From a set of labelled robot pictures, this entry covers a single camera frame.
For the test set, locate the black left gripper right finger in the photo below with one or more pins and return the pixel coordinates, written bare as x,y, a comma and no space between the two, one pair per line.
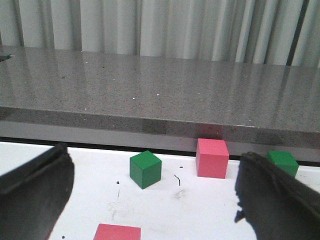
274,203

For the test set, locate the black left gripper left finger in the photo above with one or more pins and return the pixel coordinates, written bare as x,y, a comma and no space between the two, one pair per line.
33,195

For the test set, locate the green wooden cube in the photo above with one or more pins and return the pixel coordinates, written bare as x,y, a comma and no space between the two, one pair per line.
284,160
145,169

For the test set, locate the pink wooden cube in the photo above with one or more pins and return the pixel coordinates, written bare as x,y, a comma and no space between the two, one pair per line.
212,158
117,232

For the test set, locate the grey stone counter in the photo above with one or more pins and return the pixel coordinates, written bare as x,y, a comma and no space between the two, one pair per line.
159,103

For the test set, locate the grey pleated curtain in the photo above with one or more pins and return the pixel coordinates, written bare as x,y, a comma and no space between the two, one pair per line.
276,32

